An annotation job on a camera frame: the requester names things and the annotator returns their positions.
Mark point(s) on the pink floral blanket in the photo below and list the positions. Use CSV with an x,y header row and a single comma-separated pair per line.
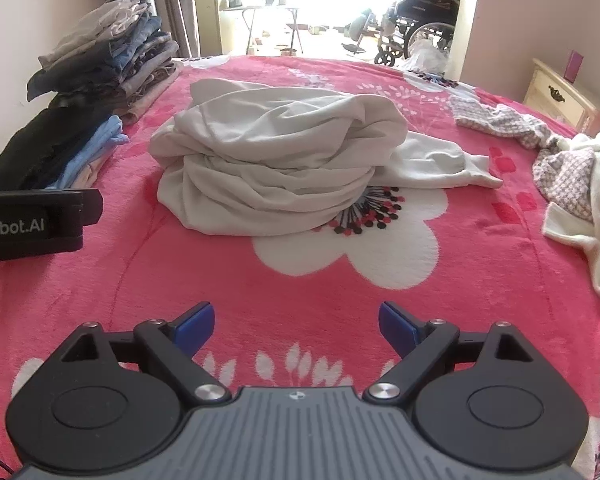
x,y
155,270

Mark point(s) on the grey box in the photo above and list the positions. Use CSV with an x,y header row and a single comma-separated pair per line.
x,y
233,0

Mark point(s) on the folding table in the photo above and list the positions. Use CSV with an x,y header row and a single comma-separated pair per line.
x,y
260,9

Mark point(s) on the white plastic bag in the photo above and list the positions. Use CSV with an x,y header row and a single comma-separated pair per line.
x,y
425,57

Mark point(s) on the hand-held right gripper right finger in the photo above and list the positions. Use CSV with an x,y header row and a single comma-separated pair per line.
x,y
397,327

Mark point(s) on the small pink box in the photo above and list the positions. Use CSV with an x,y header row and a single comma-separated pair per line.
x,y
573,66

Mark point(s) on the black folded garment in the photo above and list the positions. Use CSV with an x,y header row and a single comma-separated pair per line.
x,y
40,145

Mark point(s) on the cream bedside cabinet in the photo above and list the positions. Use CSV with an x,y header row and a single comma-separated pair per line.
x,y
555,95

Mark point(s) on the beige folded garment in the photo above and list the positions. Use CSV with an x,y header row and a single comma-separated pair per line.
x,y
87,172

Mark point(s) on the pink white checked knit garment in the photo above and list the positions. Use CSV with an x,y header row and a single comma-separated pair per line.
x,y
500,122

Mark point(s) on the white long-sleeved top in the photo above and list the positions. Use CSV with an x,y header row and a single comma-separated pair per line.
x,y
280,150

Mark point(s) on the tall stack of folded clothes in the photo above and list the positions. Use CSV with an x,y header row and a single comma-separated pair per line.
x,y
130,55

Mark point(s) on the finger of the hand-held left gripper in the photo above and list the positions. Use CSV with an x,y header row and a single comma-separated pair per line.
x,y
92,207

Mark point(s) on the grey brown curtain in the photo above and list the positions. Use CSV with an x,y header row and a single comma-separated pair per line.
x,y
170,5

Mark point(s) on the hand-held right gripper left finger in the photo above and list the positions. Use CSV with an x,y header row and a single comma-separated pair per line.
x,y
195,325

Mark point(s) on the small round bowl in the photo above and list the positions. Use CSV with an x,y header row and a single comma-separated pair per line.
x,y
290,51

